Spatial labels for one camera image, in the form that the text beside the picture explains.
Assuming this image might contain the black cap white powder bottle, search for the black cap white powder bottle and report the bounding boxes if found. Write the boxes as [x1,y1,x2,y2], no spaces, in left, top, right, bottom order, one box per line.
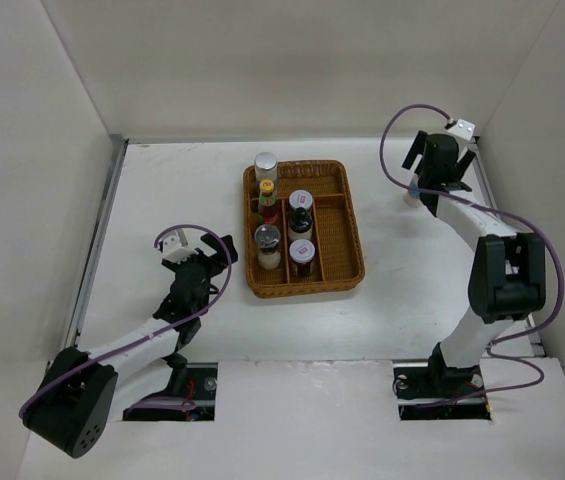
[288,207,313,242]

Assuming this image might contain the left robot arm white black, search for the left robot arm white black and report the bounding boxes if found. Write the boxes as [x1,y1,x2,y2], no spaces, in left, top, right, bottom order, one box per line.
[19,225,238,458]

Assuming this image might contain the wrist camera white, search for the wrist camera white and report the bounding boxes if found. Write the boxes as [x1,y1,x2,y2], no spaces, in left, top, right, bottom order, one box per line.
[158,229,196,264]
[444,118,476,147]

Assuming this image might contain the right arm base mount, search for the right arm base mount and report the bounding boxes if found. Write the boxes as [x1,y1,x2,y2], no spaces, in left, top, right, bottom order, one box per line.
[392,362,491,421]

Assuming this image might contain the blue label bottle silver cap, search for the blue label bottle silver cap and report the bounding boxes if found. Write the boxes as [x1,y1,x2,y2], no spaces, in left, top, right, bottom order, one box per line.
[404,174,421,208]

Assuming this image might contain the brown wicker divided basket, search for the brown wicker divided basket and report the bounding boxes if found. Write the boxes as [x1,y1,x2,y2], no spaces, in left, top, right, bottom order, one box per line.
[243,160,365,299]

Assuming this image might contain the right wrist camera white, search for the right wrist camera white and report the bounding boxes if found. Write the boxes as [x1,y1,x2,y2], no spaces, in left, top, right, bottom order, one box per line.
[444,118,476,147]

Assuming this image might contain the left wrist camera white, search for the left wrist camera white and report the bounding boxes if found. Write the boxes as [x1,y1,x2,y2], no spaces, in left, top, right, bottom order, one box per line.
[158,229,196,264]

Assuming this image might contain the dark spice jar white lid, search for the dark spice jar white lid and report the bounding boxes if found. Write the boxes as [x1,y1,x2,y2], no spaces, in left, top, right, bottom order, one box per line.
[289,239,316,277]

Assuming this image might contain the aluminium table edge rail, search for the aluminium table edge rail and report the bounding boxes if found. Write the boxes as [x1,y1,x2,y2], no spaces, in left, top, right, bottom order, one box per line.
[59,134,129,350]

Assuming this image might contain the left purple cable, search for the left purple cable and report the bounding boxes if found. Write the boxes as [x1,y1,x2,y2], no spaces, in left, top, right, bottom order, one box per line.
[17,224,238,426]

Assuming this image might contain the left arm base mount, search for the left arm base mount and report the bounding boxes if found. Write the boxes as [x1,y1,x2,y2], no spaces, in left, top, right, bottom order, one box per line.
[122,363,218,422]

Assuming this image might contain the black top salt grinder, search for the black top salt grinder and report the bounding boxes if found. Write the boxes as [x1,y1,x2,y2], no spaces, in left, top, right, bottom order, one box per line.
[254,224,282,270]

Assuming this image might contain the satay sauce jar white lid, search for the satay sauce jar white lid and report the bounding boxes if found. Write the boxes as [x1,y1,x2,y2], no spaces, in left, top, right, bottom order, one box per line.
[288,189,314,213]

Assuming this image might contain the red sauce bottle yellow cap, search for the red sauce bottle yellow cap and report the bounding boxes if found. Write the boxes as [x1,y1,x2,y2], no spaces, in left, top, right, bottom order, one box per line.
[258,179,279,225]

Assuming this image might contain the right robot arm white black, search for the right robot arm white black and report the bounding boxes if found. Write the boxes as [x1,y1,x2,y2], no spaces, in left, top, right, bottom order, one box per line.
[402,131,546,396]

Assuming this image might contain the blue label bead bottle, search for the blue label bead bottle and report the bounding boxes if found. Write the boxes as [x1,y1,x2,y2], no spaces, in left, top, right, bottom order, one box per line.
[254,152,278,183]

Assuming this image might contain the purple cable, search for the purple cable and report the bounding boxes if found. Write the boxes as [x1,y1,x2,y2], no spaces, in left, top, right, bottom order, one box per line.
[17,224,238,426]
[379,103,565,409]

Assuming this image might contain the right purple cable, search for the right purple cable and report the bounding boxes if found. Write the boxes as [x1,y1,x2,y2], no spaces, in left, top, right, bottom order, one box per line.
[379,103,565,409]

